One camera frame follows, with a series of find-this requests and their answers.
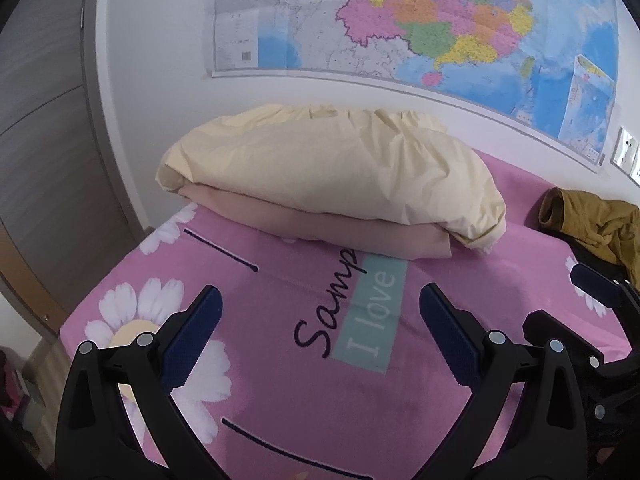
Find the pale pink garment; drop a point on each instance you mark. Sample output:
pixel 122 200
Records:
pixel 300 225

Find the grey door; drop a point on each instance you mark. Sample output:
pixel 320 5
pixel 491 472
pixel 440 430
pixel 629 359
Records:
pixel 50 135

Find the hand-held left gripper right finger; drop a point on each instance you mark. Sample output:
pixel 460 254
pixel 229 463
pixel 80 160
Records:
pixel 450 340

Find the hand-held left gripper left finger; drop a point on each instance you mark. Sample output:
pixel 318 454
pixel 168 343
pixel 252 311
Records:
pixel 192 340

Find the cream jacket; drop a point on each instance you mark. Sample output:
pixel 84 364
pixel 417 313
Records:
pixel 325 170

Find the white wall socket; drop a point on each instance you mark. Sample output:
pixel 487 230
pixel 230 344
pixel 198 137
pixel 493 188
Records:
pixel 636 170
pixel 627 147

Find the colourful wall map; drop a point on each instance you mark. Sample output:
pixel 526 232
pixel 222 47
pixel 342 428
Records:
pixel 400 10

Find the olive green garment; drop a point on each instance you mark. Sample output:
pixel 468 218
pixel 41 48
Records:
pixel 600 225

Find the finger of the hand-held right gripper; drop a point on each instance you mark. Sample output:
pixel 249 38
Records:
pixel 595 282
pixel 550 327

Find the pink floral bed sheet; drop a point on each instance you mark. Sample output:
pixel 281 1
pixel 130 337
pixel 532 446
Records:
pixel 310 390

